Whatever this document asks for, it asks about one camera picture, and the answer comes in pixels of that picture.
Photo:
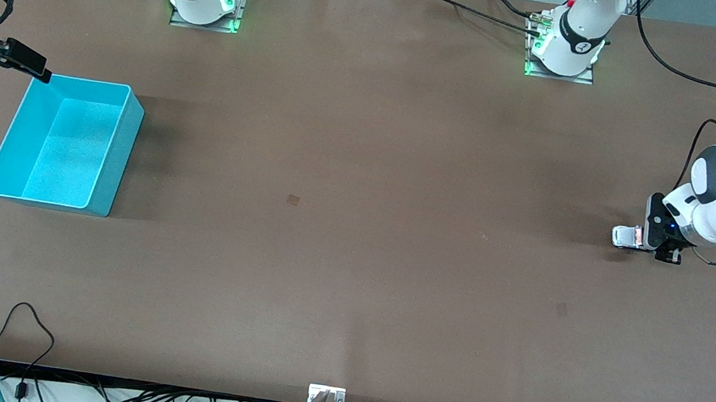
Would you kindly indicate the small brown tape patch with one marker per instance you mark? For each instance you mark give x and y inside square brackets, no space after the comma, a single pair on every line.
[294,200]

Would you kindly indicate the teal plastic bin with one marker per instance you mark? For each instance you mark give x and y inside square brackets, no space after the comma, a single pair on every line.
[64,144]

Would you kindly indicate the white toy jeep black roof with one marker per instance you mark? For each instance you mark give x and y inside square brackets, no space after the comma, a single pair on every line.
[627,236]

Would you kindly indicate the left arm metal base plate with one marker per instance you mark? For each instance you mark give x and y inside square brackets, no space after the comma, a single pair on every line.
[581,77]

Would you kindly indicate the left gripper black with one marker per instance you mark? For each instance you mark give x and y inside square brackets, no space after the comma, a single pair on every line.
[655,224]

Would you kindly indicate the white mounting plate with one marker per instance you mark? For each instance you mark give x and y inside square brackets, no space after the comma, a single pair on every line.
[337,396]

